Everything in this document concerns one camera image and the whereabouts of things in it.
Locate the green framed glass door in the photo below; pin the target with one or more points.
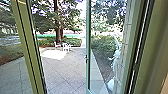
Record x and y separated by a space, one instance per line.
31 50

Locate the low green shrub bed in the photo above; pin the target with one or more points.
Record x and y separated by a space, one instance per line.
73 41

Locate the green garden hedge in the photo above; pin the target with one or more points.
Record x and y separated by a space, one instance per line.
104 45

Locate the white garden statue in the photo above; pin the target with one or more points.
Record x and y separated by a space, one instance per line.
115 63

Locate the large green tree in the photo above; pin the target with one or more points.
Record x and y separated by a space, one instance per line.
59 20

